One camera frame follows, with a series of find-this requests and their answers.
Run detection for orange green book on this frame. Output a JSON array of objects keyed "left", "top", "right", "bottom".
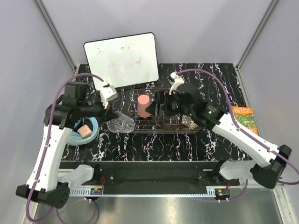
[{"left": 232, "top": 106, "right": 258, "bottom": 135}]

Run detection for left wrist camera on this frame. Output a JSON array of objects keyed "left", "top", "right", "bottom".
[{"left": 100, "top": 80, "right": 118, "bottom": 109}]

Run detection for purple cable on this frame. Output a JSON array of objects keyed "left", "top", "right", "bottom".
[
  {"left": 175, "top": 69, "right": 299, "bottom": 203},
  {"left": 25, "top": 73, "right": 107, "bottom": 224}
]

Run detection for pink dice cube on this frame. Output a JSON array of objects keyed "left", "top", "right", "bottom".
[{"left": 78, "top": 125, "right": 92, "bottom": 139}]

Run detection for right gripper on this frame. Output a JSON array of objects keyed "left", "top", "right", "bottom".
[{"left": 145, "top": 90, "right": 194, "bottom": 117}]

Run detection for red patterned white bowl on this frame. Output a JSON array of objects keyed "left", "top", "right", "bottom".
[{"left": 182, "top": 115, "right": 198, "bottom": 130}]

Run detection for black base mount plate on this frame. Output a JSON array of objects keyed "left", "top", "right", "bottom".
[{"left": 74, "top": 160, "right": 240, "bottom": 196}]

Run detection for light blue headphones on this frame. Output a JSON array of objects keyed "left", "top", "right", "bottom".
[{"left": 67, "top": 117, "right": 99, "bottom": 146}]

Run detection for red floral plate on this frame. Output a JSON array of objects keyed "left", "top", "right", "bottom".
[{"left": 159, "top": 124, "right": 189, "bottom": 130}]

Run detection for whiteboard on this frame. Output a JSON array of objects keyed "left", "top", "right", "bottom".
[{"left": 83, "top": 32, "right": 159, "bottom": 88}]

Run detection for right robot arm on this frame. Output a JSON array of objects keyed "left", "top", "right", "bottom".
[{"left": 146, "top": 84, "right": 292, "bottom": 189}]

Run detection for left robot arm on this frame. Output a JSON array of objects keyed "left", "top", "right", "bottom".
[{"left": 16, "top": 82, "right": 118, "bottom": 209}]

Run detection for wire dish rack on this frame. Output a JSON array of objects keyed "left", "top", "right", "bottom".
[{"left": 123, "top": 89, "right": 202, "bottom": 134}]

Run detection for clear glass cup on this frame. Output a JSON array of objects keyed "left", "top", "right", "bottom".
[{"left": 107, "top": 112, "right": 135, "bottom": 133}]

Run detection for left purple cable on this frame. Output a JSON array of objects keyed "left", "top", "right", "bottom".
[{"left": 25, "top": 73, "right": 107, "bottom": 224}]

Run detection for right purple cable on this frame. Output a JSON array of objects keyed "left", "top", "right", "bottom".
[{"left": 175, "top": 69, "right": 299, "bottom": 203}]

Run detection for pink tumbler cup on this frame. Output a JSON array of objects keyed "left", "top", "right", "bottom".
[{"left": 137, "top": 94, "right": 150, "bottom": 118}]

